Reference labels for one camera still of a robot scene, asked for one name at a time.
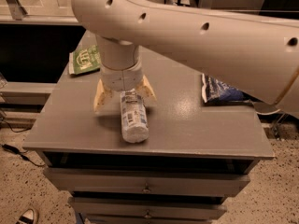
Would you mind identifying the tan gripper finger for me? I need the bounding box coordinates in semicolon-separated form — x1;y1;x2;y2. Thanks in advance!
135;76;156;101
93;80;113;112

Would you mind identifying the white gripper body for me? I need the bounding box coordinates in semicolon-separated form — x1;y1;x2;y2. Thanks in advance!
100;60;143;91

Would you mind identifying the clear plastic water bottle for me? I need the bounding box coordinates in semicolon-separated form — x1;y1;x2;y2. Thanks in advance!
121;90;149;144

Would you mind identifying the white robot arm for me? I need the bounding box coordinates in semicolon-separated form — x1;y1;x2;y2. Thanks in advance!
71;0;299;117

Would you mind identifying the green chip bag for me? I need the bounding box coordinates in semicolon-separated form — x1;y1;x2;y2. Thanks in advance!
68;45;101;76

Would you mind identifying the blue chip bag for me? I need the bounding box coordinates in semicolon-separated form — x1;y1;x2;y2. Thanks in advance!
200;73;247;105

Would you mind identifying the grey drawer cabinet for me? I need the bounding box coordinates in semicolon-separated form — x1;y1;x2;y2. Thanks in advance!
24;49;274;224

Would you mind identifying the upper grey drawer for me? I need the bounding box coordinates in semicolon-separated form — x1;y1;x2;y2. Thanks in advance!
44;168;249;197

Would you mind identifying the grey drawer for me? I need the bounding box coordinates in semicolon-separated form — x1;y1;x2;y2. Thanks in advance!
44;168;249;197
69;198;226;220

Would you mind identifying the lower grey drawer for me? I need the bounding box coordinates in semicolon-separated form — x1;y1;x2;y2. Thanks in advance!
69;198;226;220

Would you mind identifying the metal railing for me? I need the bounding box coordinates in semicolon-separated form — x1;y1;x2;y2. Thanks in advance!
0;0;78;25

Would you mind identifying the black and white shoe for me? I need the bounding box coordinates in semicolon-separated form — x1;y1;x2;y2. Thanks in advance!
15;207;38;224

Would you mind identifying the black floor cable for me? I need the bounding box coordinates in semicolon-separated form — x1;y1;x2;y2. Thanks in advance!
0;119;47;168

